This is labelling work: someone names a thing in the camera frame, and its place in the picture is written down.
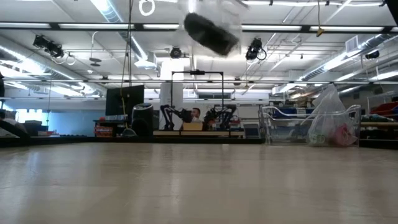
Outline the black elastic bandage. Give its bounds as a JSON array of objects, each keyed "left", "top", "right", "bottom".
[{"left": 183, "top": 12, "right": 240, "bottom": 57}]

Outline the person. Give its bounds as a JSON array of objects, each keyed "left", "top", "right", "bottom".
[{"left": 189, "top": 107, "right": 203, "bottom": 123}]

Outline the cardboard box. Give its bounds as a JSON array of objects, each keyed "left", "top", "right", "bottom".
[{"left": 182, "top": 121, "right": 205, "bottom": 132}]

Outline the distant wooden table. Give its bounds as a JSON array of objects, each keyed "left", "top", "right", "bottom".
[{"left": 152, "top": 129, "right": 246, "bottom": 138}]

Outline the black monitor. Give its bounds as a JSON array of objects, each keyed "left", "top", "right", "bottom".
[{"left": 104, "top": 84, "right": 146, "bottom": 118}]

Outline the red parts organizer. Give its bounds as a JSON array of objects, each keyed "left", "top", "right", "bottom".
[{"left": 94, "top": 124, "right": 114, "bottom": 138}]

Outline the plastic bag of bandages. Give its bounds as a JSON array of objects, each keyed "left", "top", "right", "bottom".
[{"left": 306, "top": 83, "right": 359, "bottom": 147}]

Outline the wooden workbench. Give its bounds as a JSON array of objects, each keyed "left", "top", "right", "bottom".
[{"left": 360, "top": 121, "right": 398, "bottom": 129}]

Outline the small red bin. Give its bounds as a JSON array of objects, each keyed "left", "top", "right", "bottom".
[{"left": 369, "top": 101, "right": 398, "bottom": 116}]

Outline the distant black frame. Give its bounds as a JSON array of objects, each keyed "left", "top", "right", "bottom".
[{"left": 170, "top": 70, "right": 225, "bottom": 121}]

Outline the black overhead camera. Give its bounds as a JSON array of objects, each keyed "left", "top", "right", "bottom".
[{"left": 244, "top": 37, "right": 267, "bottom": 62}]

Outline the hanging cable bundle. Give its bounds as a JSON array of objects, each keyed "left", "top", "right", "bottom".
[{"left": 119, "top": 0, "right": 134, "bottom": 130}]

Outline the white cable loop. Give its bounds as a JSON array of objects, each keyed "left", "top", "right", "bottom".
[{"left": 138, "top": 0, "right": 156, "bottom": 17}]

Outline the yellow tipped hanging cord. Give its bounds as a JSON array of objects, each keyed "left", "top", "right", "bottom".
[{"left": 315, "top": 0, "right": 326, "bottom": 38}]

